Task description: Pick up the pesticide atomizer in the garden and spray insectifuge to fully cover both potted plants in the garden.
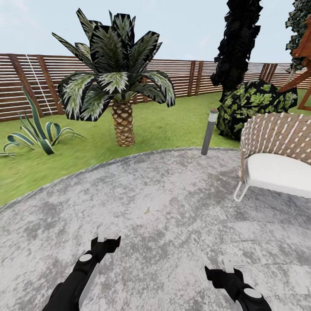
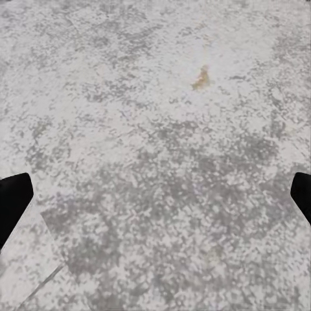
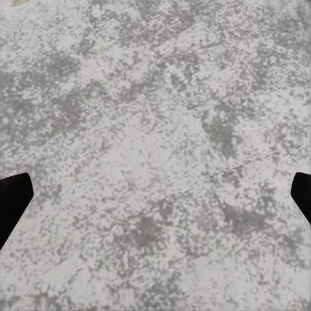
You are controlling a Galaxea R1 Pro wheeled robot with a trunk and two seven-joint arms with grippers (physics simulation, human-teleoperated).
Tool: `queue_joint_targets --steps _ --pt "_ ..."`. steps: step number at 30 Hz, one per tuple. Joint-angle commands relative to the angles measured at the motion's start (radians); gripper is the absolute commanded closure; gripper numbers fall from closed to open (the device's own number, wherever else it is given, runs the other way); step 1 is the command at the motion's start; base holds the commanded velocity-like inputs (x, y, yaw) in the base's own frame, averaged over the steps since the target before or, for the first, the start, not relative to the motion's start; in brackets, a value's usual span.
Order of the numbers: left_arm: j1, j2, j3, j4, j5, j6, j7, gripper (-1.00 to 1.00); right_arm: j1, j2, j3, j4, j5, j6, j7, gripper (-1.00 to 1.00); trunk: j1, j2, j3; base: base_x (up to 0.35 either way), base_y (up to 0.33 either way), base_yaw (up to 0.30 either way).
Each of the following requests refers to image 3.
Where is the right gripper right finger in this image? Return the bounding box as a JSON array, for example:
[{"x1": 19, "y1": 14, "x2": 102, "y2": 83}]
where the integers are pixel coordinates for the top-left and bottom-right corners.
[{"x1": 290, "y1": 172, "x2": 311, "y2": 223}]

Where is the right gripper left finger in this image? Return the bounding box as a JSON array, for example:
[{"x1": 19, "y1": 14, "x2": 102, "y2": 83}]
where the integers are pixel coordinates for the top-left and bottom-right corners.
[{"x1": 0, "y1": 172, "x2": 34, "y2": 250}]

